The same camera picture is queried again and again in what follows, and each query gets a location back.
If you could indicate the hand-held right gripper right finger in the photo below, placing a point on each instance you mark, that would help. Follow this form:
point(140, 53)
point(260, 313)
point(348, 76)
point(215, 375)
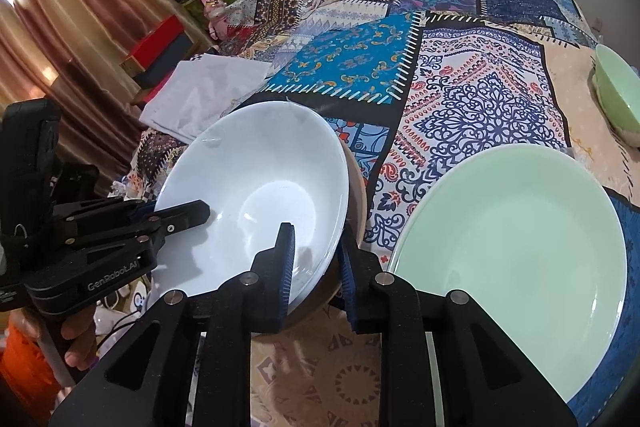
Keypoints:
point(348, 289)

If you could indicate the green plate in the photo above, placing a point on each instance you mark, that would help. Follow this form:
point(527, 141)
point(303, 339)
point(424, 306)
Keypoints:
point(500, 247)

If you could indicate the pink bunny toy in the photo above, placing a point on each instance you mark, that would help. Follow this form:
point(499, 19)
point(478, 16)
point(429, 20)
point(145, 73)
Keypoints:
point(214, 14)

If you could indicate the white cloth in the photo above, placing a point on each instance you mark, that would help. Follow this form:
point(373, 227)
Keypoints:
point(200, 92)

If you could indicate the person's left hand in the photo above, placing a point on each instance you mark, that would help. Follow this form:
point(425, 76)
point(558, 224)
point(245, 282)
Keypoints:
point(80, 337)

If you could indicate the white bowl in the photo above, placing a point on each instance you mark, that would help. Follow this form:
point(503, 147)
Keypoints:
point(240, 167)

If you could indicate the brown striped curtain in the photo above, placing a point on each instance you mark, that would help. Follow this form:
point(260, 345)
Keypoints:
point(75, 32)

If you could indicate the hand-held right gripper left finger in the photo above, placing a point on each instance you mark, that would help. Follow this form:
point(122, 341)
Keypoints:
point(286, 269)

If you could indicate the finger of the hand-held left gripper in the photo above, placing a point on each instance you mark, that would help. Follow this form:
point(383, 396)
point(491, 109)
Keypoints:
point(185, 214)
point(100, 209)

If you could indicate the patchwork printed blanket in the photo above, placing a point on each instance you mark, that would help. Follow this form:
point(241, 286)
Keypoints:
point(475, 107)

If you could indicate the green bowl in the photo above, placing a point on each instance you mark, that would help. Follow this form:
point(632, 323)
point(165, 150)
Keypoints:
point(620, 87)

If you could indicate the red box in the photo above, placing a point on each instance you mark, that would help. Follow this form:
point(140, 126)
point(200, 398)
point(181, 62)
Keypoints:
point(152, 42)

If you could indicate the dark box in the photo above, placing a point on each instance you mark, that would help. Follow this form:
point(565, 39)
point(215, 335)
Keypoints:
point(167, 62)

